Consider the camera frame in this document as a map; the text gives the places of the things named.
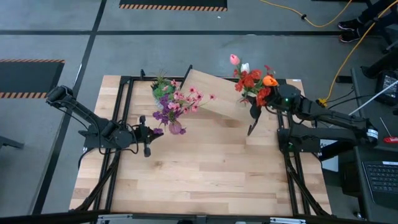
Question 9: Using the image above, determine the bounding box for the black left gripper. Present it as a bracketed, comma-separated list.
[136, 115, 163, 158]

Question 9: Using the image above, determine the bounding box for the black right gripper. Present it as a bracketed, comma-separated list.
[247, 85, 282, 137]

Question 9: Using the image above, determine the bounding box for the purple artificial flower spray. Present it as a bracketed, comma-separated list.
[152, 93, 187, 135]

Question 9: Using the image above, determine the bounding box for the red artificial flower spray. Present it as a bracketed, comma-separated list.
[233, 64, 277, 108]

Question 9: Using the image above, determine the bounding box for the orange artificial tulip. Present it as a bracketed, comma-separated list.
[262, 75, 279, 94]

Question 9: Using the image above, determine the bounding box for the pink artificial flower spray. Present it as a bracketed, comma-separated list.
[167, 79, 218, 125]

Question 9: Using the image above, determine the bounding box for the white artificial tulip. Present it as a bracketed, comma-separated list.
[239, 62, 251, 94]

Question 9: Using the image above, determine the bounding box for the pink artificial tulip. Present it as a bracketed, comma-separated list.
[229, 54, 249, 94]

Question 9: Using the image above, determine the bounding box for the light wooden shelf board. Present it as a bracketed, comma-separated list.
[179, 68, 254, 123]

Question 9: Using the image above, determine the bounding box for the pink ribbed glass vase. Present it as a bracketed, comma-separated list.
[168, 119, 183, 136]

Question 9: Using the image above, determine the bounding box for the grey geometric pot with plant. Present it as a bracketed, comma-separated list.
[150, 70, 175, 110]

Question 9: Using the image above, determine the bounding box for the silver aluminium extrusion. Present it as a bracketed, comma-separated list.
[269, 217, 307, 224]
[96, 213, 133, 224]

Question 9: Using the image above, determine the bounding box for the black desk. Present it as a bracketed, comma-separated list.
[337, 67, 398, 224]

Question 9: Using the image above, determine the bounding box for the white rod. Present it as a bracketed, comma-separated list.
[348, 79, 398, 116]

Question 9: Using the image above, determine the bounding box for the person's shoe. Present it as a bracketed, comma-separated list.
[337, 18, 364, 32]
[338, 30, 362, 44]

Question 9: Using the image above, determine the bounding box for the black mat with orange stripes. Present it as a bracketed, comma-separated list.
[119, 0, 228, 12]
[0, 58, 66, 100]

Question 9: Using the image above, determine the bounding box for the black stand base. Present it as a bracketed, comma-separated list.
[360, 46, 398, 80]

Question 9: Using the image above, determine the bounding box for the black keyboard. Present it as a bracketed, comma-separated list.
[362, 160, 398, 209]

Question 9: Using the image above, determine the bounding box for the black furniture leg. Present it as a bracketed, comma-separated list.
[0, 135, 25, 150]

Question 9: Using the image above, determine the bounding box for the person's leg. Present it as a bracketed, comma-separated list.
[357, 0, 398, 30]

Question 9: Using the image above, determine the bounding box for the black metal table frame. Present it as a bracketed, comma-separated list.
[70, 68, 333, 218]

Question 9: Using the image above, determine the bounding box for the yellow extension cable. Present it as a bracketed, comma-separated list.
[316, 0, 398, 108]
[259, 0, 354, 28]

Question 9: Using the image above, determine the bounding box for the red handled screwdriver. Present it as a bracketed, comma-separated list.
[379, 116, 398, 144]

